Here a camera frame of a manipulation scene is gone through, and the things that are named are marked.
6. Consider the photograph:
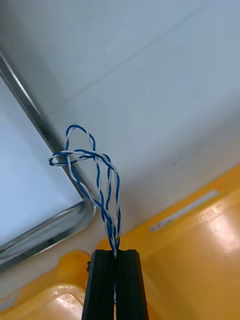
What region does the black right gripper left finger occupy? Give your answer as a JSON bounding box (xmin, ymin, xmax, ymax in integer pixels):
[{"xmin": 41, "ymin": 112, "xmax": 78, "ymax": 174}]
[{"xmin": 81, "ymin": 249, "xmax": 117, "ymax": 320}]

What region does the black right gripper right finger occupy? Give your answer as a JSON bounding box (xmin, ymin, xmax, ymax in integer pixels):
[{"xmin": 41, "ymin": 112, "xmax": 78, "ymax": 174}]
[{"xmin": 115, "ymin": 248, "xmax": 150, "ymax": 320}]

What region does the blue-white twisted wire harness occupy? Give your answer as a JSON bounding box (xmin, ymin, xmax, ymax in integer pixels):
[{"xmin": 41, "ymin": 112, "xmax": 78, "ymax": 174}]
[{"xmin": 48, "ymin": 124, "xmax": 122, "ymax": 258}]

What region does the yellow-orange plastic bin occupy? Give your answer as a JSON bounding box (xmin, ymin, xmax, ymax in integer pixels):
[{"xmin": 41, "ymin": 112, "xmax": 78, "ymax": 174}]
[
  {"xmin": 117, "ymin": 163, "xmax": 240, "ymax": 320},
  {"xmin": 0, "ymin": 250, "xmax": 92, "ymax": 320}
]

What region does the steel tray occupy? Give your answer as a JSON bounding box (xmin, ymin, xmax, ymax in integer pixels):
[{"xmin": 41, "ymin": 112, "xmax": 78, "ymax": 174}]
[{"xmin": 0, "ymin": 51, "xmax": 97, "ymax": 273}]

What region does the white sheet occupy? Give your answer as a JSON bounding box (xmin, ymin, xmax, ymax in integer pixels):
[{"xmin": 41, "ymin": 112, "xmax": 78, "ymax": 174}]
[{"xmin": 0, "ymin": 74, "xmax": 84, "ymax": 246}]

